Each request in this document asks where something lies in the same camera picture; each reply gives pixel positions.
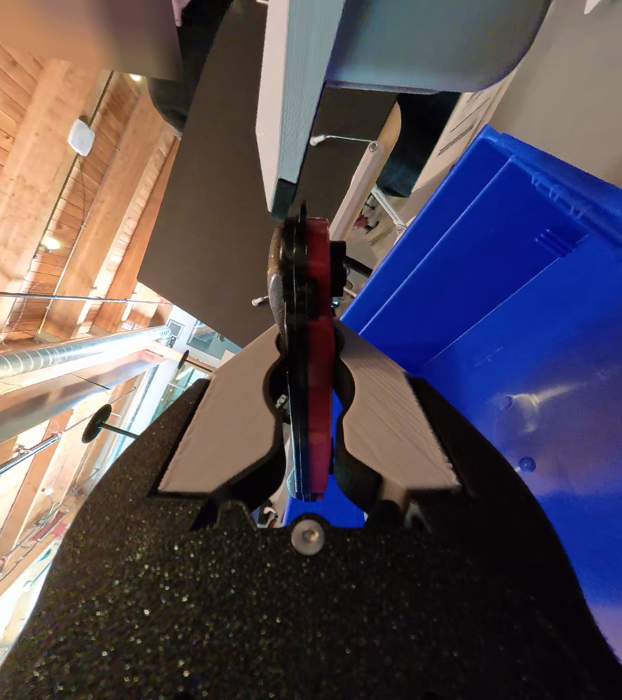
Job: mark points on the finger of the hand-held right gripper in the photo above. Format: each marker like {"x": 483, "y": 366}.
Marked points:
{"x": 289, "y": 109}

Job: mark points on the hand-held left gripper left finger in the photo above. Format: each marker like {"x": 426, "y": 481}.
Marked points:
{"x": 229, "y": 437}

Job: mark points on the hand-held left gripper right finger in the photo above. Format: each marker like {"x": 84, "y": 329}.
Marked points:
{"x": 398, "y": 432}

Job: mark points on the red handheld game toy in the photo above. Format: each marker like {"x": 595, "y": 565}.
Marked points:
{"x": 319, "y": 355}

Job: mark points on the blue plastic bin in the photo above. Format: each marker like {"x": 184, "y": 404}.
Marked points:
{"x": 535, "y": 328}

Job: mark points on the black floor lamp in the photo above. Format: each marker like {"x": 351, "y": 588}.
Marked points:
{"x": 95, "y": 424}
{"x": 182, "y": 358}

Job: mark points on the white laptop stand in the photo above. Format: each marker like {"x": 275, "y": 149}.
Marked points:
{"x": 363, "y": 180}

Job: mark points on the large black board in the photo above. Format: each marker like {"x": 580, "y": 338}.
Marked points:
{"x": 218, "y": 191}

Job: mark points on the paper sheet in plastic sleeve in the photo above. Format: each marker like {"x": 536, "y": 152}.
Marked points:
{"x": 458, "y": 136}

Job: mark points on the white ceiling access point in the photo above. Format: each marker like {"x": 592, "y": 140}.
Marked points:
{"x": 81, "y": 136}

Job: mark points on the silver ventilation duct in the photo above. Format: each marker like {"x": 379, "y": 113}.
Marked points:
{"x": 43, "y": 355}

